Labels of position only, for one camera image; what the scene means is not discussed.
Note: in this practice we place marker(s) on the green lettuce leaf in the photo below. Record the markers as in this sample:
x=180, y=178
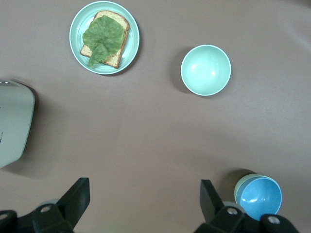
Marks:
x=103, y=36

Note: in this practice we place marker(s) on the light green bowl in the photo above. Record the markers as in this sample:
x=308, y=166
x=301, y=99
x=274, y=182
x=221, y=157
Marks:
x=239, y=188
x=206, y=70

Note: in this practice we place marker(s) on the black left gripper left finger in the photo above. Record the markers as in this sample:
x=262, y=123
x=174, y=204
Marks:
x=73, y=204

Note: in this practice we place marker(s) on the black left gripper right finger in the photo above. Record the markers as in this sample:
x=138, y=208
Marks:
x=213, y=206

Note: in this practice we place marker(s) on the brown table cloth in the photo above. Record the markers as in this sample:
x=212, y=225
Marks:
x=145, y=126

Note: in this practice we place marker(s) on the blue bowl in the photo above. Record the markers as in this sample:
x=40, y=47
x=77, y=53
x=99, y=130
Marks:
x=261, y=197

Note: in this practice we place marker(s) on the light green plate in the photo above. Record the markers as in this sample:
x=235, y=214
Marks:
x=77, y=38

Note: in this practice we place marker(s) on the bread slice with crust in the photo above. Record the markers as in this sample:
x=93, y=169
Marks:
x=114, y=60

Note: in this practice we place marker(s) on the cream and chrome toaster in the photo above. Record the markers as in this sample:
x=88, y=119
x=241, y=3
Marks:
x=14, y=126

